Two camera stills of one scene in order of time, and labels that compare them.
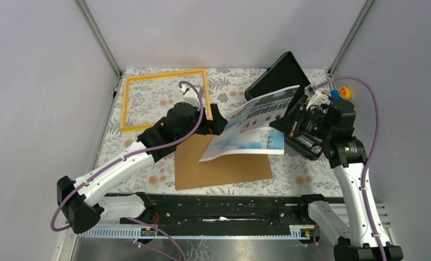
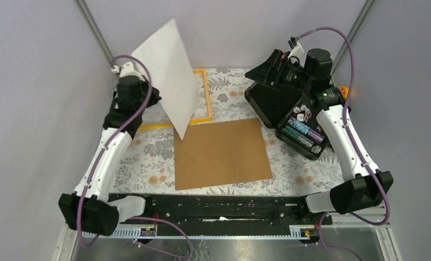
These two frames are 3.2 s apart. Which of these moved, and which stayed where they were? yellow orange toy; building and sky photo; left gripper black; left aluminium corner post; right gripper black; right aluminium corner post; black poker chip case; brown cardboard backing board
Moved: left gripper black; right gripper black; building and sky photo
Stayed: brown cardboard backing board; black poker chip case; right aluminium corner post; left aluminium corner post; yellow orange toy
